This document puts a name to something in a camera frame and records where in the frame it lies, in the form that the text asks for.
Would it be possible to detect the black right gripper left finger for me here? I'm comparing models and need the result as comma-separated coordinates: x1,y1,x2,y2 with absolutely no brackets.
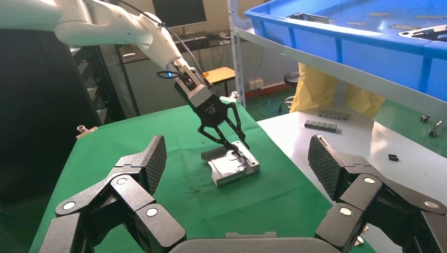
38,135,187,253

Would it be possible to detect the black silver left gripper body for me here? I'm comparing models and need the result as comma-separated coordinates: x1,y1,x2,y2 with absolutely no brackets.
174,82,230,128

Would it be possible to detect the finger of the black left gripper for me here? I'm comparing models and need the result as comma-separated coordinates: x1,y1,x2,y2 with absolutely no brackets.
221,102,251,150
197,123,242,157

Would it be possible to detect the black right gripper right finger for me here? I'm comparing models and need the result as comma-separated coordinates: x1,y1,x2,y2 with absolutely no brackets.
308,134,447,253

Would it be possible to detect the orange seat stool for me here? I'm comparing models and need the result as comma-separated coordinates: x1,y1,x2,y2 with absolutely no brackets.
202,67,237,97

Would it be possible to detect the green table cloth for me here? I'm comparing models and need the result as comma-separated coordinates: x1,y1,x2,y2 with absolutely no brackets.
30,101,376,253

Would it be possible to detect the black electronics box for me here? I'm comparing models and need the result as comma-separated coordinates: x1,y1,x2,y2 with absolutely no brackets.
174,34,212,50

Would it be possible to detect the black round stool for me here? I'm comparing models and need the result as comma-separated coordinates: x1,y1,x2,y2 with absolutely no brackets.
283,71,301,88

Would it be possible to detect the black segmented block strip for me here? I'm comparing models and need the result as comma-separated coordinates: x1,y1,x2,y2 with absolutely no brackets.
304,120,338,134

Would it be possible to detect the yellow plastic bag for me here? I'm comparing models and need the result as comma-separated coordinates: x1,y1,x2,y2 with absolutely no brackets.
289,63,386,119

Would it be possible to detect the small table edge clamp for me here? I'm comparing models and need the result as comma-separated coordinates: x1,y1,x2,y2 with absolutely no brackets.
76,125,99,140

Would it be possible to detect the grey segmented block strip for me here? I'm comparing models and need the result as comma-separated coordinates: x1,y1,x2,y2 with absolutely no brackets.
317,110,351,122

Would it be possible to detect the curved metal fitting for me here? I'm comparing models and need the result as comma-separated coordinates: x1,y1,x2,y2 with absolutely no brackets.
428,121,444,137

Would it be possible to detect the black computer monitor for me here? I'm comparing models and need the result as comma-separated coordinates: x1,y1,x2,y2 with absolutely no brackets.
152,0,207,29

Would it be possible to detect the white metal shelf rack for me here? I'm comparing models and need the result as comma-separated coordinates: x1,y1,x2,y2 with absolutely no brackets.
227,0,447,121

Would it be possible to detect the dark flat metal part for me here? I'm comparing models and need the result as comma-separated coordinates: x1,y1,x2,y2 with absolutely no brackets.
398,24,447,43
288,12,330,25

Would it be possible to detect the black cabinet rack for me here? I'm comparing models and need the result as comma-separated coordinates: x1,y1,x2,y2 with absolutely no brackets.
0,30,123,198

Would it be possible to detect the blue plastic bin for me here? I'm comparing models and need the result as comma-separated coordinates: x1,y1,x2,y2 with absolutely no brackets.
244,0,447,103

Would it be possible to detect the blue floor cable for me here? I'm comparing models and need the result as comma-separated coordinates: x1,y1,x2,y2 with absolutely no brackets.
257,98,284,116

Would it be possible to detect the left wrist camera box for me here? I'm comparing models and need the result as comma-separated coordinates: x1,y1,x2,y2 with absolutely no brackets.
167,61,207,92

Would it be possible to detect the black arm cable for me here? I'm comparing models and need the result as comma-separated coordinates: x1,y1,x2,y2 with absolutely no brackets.
119,0,204,80

